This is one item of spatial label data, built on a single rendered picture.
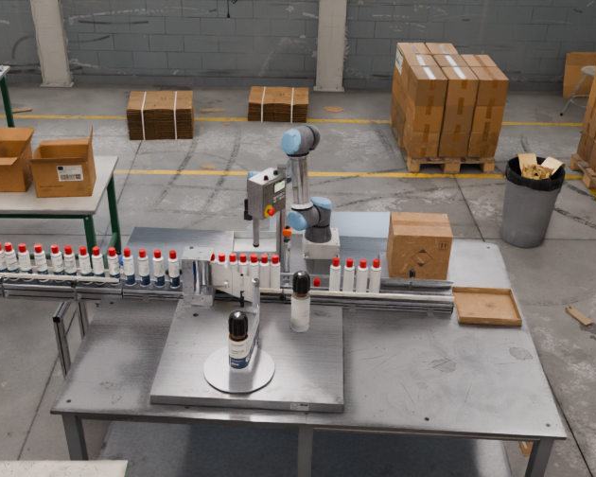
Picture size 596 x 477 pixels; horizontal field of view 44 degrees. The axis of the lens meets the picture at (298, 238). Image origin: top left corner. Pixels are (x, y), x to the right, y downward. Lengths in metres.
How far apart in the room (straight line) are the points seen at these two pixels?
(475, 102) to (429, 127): 0.46
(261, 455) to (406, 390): 0.90
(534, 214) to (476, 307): 2.19
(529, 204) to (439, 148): 1.44
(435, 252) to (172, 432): 1.63
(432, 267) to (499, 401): 0.90
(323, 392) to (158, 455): 1.04
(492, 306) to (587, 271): 2.19
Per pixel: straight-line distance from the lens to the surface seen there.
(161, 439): 3.91
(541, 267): 5.87
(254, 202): 3.47
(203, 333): 3.45
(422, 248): 3.82
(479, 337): 3.64
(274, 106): 7.91
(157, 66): 9.05
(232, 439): 3.88
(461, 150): 7.05
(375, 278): 3.64
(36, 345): 4.97
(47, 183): 4.90
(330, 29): 8.78
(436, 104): 6.82
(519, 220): 5.94
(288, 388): 3.16
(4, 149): 5.25
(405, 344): 3.52
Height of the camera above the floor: 3.02
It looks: 31 degrees down
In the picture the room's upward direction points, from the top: 2 degrees clockwise
